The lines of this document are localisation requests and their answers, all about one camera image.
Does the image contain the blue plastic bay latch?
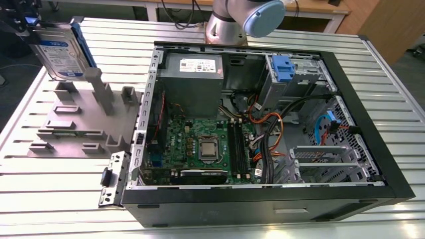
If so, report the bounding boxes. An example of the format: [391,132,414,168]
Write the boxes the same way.
[270,55,295,83]

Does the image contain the green motherboard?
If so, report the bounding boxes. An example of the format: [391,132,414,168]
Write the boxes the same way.
[145,118,263,185]

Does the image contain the metal drive cage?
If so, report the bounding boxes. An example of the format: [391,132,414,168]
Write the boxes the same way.
[258,52,334,125]

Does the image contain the black graphics card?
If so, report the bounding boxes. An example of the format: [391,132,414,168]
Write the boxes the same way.
[171,168,229,186]

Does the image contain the orange yellow power wire bundle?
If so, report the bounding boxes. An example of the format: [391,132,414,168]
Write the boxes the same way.
[247,112,286,158]

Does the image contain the grey plastic parts rack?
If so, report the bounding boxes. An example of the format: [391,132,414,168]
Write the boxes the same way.
[26,67,143,159]

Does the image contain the hard disk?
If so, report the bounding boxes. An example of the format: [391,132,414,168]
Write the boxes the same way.
[25,16,97,82]

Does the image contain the red orange disk power wire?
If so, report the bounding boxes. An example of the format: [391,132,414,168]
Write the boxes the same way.
[321,124,362,145]

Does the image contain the green RAM stick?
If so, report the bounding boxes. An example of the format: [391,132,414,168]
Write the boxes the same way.
[51,131,87,137]

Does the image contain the thin grey wire bundle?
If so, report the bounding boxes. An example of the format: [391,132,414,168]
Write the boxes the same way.
[249,133,266,151]

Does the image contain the wooden cabinet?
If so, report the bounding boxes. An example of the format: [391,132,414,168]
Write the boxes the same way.
[334,0,425,66]

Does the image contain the blue data wire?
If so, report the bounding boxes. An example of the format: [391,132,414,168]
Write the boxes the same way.
[313,111,342,145]

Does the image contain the CPU socket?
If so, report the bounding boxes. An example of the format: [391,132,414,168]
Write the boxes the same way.
[197,135,222,164]

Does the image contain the metal disk bay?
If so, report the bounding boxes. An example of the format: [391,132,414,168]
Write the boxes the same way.
[289,145,370,184]

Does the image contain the grey power supply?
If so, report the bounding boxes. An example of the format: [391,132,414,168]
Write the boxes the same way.
[157,52,223,120]

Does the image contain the metal socket cover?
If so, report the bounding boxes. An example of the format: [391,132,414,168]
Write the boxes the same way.
[198,136,219,162]

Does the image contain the silver CPU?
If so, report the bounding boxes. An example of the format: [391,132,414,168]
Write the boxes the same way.
[199,142,217,157]

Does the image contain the black chair base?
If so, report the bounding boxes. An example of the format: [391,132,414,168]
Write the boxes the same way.
[405,45,425,57]

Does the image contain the black cable bundle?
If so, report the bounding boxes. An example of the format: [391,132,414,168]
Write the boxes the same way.
[259,95,334,184]

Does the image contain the metal card retention bracket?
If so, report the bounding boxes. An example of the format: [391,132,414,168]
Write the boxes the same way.
[98,150,131,208]

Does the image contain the black open PC case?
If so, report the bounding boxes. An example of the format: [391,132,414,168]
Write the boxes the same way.
[121,41,417,229]

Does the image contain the RAM slot white clips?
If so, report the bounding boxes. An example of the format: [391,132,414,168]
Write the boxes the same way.
[237,119,250,179]
[229,119,241,179]

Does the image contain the yellow black supply wire bundle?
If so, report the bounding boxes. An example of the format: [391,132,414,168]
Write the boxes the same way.
[217,104,247,120]

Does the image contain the wooden desk white frame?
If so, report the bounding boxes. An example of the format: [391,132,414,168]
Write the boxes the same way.
[283,0,353,34]

